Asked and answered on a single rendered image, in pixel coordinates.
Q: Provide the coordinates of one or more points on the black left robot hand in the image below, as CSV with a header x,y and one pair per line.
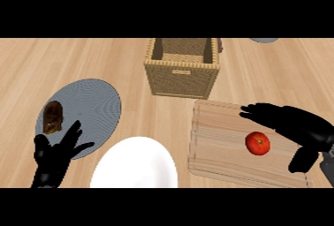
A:
x,y
51,160

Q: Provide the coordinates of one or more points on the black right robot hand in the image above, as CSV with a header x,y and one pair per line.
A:
x,y
300,123

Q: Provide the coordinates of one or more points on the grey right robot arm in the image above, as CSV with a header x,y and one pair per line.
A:
x,y
328,169

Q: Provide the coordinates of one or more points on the red tomato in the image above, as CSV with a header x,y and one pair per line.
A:
x,y
257,143

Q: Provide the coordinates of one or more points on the pale wooden cutting board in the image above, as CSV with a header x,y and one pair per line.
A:
x,y
231,147

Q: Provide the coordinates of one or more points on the wicker basket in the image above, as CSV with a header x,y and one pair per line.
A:
x,y
182,73

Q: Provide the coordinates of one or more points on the brown food item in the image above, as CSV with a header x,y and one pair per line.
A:
x,y
53,117

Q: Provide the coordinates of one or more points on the white plate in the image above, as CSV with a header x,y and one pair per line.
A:
x,y
135,164

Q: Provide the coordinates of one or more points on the grey round placemat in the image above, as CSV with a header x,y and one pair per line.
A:
x,y
86,109

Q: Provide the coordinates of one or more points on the grey round object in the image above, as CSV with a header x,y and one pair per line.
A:
x,y
263,40

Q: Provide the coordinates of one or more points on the dark brown object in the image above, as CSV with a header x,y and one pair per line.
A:
x,y
220,45

